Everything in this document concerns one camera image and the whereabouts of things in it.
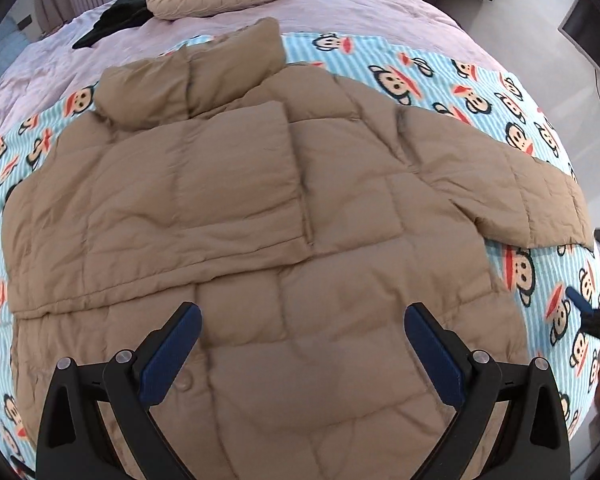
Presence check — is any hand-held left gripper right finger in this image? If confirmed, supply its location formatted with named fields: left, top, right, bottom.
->
left=404, top=302, right=573, bottom=480

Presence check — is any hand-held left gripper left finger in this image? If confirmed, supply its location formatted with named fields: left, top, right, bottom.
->
left=37, top=302, right=202, bottom=480

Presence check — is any tan puffer jacket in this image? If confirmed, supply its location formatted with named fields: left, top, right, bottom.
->
left=2, top=16, right=597, bottom=480

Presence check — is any dark flat screen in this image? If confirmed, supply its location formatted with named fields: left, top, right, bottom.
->
left=559, top=0, right=600, bottom=57

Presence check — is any monkey print striped blanket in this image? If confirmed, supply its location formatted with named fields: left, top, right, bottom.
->
left=0, top=31, right=600, bottom=480

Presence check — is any lavender bedspread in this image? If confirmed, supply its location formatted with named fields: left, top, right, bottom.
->
left=0, top=0, right=506, bottom=136

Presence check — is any dark green cloth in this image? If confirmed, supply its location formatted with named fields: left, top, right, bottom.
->
left=73, top=0, right=157, bottom=51

